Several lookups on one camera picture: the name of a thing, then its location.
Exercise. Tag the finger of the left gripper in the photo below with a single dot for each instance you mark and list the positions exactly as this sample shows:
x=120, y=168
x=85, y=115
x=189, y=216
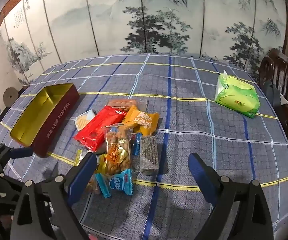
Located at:
x=17, y=153

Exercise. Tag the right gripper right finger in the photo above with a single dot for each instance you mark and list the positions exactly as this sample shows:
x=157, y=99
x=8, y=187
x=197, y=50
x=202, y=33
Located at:
x=253, y=219

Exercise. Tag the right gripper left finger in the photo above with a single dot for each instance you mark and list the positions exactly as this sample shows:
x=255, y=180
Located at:
x=31, y=217

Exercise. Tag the yellow candy packet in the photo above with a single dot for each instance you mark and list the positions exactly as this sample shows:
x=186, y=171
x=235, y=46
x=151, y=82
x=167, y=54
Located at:
x=101, y=159

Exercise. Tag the white blue cracker packet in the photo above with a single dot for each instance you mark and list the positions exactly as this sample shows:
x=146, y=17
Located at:
x=82, y=120

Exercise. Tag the light blue candy packet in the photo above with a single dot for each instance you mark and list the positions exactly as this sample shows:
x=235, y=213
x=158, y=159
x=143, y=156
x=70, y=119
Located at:
x=121, y=182

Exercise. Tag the red snack packet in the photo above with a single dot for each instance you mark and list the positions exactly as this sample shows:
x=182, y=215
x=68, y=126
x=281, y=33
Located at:
x=92, y=135

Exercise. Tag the clear peanut bag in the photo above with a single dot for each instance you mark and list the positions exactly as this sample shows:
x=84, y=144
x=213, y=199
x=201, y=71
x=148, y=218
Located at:
x=117, y=139

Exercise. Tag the dark sesame cake packet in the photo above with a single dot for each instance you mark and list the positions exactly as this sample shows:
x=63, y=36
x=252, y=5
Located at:
x=149, y=157

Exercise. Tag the dark blue candy packet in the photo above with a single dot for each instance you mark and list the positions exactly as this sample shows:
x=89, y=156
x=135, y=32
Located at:
x=136, y=139

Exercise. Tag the clear almond bag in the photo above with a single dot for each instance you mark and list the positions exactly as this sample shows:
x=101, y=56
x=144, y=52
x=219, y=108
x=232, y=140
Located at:
x=122, y=104

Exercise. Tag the orange snack packet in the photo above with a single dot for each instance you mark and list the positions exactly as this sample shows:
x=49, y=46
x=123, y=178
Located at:
x=141, y=122

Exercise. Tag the red gold toffee tin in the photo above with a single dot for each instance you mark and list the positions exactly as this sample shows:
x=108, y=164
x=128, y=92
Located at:
x=37, y=125

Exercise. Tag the round stone millstone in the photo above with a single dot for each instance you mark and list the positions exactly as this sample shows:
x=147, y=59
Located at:
x=10, y=95

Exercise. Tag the blue plaid tablecloth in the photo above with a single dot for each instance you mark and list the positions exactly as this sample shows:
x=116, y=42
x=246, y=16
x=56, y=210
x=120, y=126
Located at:
x=181, y=90

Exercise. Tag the green tissue pack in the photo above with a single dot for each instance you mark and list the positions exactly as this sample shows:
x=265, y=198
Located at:
x=237, y=95

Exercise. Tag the painted folding screen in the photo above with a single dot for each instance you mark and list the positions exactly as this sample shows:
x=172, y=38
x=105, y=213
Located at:
x=41, y=33

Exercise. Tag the dark wooden chair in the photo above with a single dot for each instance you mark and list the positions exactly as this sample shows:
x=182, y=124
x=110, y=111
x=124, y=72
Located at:
x=273, y=81

